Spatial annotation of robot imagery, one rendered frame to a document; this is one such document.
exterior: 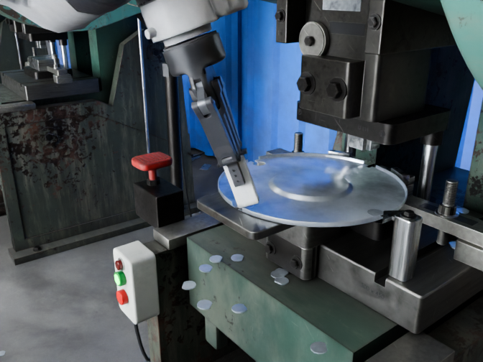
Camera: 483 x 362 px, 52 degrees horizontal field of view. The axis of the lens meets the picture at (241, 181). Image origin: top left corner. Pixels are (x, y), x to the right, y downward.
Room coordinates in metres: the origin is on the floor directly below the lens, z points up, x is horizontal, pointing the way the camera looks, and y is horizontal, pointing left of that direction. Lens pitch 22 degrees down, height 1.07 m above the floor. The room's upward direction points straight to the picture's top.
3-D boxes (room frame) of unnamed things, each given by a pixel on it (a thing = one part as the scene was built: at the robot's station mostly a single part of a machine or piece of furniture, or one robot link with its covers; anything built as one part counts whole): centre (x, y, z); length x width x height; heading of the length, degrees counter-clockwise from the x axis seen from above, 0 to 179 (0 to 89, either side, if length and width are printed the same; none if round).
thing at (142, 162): (0.92, 0.18, 0.72); 0.07 x 0.06 x 0.08; 128
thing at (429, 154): (0.77, -0.31, 0.81); 0.02 x 0.02 x 0.14
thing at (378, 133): (0.80, -0.21, 0.86); 0.20 x 0.16 x 0.05; 38
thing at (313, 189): (0.72, -0.11, 0.78); 0.29 x 0.29 x 0.01
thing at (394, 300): (0.80, -0.21, 0.68); 0.45 x 0.30 x 0.06; 38
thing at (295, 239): (0.69, -0.07, 0.72); 0.25 x 0.14 x 0.14; 128
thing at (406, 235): (0.58, -0.22, 0.75); 0.03 x 0.03 x 0.10; 38
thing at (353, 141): (0.79, -0.20, 0.84); 0.05 x 0.03 x 0.04; 38
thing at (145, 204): (0.90, 0.16, 0.62); 0.10 x 0.06 x 0.20; 38
